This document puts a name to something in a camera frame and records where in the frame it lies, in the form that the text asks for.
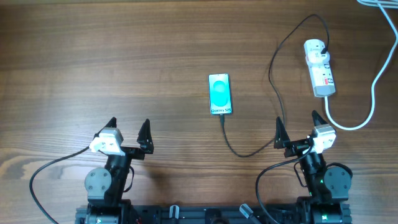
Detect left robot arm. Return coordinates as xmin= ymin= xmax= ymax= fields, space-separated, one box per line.
xmin=75 ymin=117 xmax=154 ymax=224

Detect white power strip cord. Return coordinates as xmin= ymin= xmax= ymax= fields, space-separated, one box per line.
xmin=324 ymin=0 xmax=398 ymax=131

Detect white charger plug adapter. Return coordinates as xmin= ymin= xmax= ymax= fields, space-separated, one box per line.
xmin=305 ymin=50 xmax=330 ymax=67

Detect black charger cable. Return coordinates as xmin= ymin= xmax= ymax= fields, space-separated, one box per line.
xmin=219 ymin=14 xmax=331 ymax=158

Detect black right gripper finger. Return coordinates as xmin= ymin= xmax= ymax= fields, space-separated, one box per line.
xmin=274 ymin=116 xmax=290 ymax=149
xmin=312 ymin=110 xmax=328 ymax=126

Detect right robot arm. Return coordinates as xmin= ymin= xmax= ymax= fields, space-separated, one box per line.
xmin=266 ymin=111 xmax=353 ymax=224

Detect white cables at corner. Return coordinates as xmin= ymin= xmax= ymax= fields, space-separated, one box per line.
xmin=356 ymin=0 xmax=398 ymax=9

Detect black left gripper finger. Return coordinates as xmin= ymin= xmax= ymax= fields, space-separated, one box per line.
xmin=137 ymin=119 xmax=154 ymax=154
xmin=93 ymin=117 xmax=117 ymax=138

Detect white power strip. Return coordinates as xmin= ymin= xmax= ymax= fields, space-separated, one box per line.
xmin=303 ymin=39 xmax=336 ymax=98

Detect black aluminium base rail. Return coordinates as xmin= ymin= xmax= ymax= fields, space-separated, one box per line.
xmin=75 ymin=203 xmax=353 ymax=224

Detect teal screen Galaxy smartphone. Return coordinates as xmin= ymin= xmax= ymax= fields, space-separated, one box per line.
xmin=208 ymin=73 xmax=233 ymax=115

